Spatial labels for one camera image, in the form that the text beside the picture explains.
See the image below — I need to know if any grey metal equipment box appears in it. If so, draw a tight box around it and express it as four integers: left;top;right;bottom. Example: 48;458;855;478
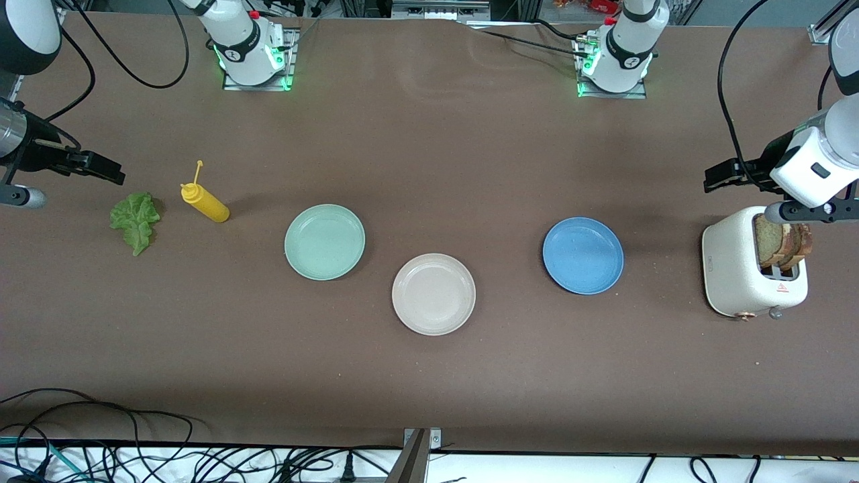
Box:
391;0;491;19

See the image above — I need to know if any beige plate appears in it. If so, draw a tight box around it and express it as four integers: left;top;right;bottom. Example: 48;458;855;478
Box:
392;253;476;336

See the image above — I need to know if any cream white toaster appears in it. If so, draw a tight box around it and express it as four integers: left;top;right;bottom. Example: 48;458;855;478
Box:
701;206;809;321

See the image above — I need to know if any yellow mustard squeeze bottle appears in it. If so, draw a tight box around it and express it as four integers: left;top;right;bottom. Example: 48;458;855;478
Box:
180;160;230;223

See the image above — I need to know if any blue plate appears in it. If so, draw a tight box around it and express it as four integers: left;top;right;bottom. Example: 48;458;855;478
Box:
542;217;625;296

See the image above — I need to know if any red orange packaging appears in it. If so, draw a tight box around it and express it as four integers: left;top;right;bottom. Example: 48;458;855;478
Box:
554;0;621;14

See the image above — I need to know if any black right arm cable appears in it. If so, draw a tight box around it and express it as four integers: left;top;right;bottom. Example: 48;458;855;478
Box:
67;0;191;89
42;28;95;152

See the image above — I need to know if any green lettuce leaf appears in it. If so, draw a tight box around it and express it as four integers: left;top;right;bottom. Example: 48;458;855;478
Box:
109;193;162;257

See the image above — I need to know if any mint green plate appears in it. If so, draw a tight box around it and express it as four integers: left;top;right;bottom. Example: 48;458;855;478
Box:
284;204;366;281

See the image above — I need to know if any teal floor cable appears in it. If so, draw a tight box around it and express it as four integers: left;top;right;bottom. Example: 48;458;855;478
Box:
0;436;91;483

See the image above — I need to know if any grey metal table bracket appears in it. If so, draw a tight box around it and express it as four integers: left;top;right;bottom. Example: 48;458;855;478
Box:
386;427;442;483

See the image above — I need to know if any brown bread slice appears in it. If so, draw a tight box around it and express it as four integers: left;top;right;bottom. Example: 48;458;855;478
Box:
782;223;814;271
754;213;793;270

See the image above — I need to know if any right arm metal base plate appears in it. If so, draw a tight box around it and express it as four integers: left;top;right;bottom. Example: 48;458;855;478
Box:
223;27;299;91

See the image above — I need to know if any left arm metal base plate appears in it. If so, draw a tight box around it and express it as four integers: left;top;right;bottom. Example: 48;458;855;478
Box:
575;34;648;100

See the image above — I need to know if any black tabletop cable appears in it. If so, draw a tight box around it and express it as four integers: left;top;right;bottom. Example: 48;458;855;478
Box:
463;19;591;60

